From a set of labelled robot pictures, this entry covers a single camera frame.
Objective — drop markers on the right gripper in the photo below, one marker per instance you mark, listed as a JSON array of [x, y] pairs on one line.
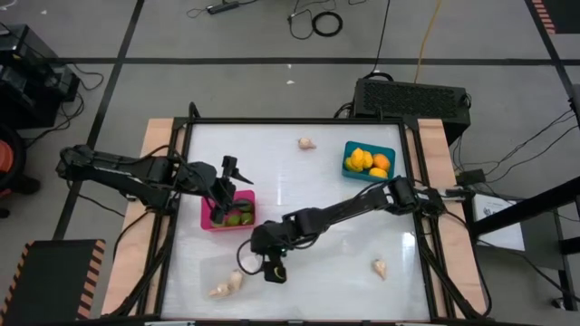
[[272, 240]]

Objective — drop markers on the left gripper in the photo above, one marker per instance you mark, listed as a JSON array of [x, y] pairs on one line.
[[224, 190]]

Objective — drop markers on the green lime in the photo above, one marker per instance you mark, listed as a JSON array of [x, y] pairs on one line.
[[247, 218]]

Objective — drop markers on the orange toy fruit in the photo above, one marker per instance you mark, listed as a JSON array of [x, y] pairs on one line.
[[381, 161]]

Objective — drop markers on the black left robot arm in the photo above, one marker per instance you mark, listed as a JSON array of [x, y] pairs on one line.
[[122, 172]]

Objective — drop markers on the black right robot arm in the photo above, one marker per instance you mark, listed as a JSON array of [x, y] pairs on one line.
[[344, 210]]

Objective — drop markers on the pink plastic basket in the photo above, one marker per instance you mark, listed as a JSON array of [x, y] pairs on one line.
[[244, 194]]

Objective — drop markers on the clear plastic bin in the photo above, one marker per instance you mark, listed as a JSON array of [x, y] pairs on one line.
[[213, 271]]

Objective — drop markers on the light wooden table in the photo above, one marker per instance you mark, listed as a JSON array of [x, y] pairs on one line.
[[156, 133]]

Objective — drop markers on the teal plastic basket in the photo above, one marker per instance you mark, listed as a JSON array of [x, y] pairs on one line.
[[358, 176]]

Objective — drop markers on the black power strip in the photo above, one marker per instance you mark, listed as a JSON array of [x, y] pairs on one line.
[[222, 7]]

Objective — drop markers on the black perforated computer case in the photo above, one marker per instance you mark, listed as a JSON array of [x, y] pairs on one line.
[[408, 99]]

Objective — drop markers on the black mat with orange stripes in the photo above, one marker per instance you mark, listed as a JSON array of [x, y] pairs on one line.
[[50, 285], [564, 13]]

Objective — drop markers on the black power adapter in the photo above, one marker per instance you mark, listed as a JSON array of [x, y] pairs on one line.
[[472, 176]]

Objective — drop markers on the white paper sheet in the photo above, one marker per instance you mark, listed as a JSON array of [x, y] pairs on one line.
[[500, 240]]

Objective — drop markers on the orange and black round device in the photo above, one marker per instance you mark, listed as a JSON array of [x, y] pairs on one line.
[[4, 158]]

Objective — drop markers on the black equipment stack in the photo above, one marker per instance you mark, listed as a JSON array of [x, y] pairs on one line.
[[27, 81]]

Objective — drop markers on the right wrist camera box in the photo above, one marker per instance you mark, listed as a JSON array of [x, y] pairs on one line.
[[275, 271]]

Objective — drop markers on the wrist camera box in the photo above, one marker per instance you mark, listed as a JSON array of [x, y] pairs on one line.
[[229, 162], [275, 271]]

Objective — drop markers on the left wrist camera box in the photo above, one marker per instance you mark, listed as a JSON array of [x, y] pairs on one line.
[[229, 162]]

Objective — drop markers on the black metal table frame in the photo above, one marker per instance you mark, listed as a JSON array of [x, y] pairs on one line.
[[294, 121]]

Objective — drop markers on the black metal stand frame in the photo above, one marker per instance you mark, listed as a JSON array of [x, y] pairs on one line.
[[548, 199]]

